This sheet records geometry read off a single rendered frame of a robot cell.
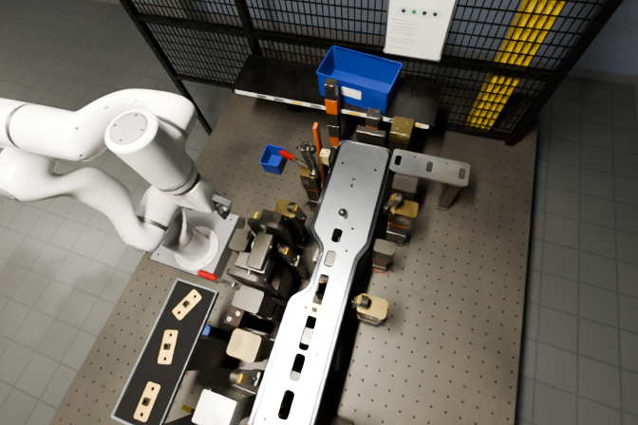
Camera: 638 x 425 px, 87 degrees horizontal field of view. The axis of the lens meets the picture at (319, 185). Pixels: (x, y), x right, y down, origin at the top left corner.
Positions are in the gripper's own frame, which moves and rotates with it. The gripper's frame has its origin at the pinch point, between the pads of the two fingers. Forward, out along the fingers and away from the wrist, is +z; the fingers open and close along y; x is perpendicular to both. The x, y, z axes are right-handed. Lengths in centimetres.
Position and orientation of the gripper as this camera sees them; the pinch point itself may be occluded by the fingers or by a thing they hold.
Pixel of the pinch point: (208, 207)
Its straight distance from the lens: 84.2
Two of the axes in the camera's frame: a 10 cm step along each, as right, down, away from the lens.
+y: 9.5, 2.3, -2.1
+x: 3.0, -8.7, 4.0
